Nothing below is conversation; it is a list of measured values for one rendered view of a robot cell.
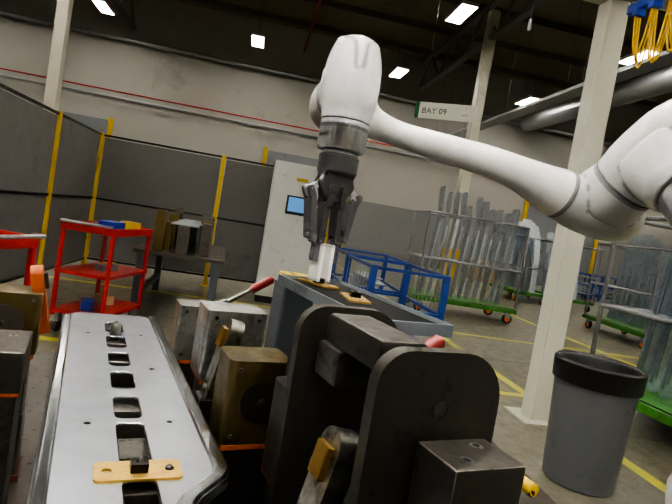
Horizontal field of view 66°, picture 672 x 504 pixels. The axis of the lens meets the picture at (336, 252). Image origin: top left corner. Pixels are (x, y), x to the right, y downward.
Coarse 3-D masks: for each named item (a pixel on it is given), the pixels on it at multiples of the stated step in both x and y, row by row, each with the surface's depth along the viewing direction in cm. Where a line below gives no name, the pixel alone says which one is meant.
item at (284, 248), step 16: (288, 176) 721; (304, 176) 724; (272, 192) 719; (288, 192) 723; (272, 208) 721; (288, 208) 722; (272, 224) 723; (288, 224) 726; (272, 240) 725; (288, 240) 728; (304, 240) 731; (272, 256) 726; (288, 256) 730; (304, 256) 733; (272, 272) 728; (304, 272) 735; (272, 288) 730
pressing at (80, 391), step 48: (96, 336) 96; (144, 336) 102; (96, 384) 73; (144, 384) 76; (48, 432) 58; (96, 432) 59; (144, 432) 62; (192, 432) 63; (48, 480) 49; (192, 480) 53
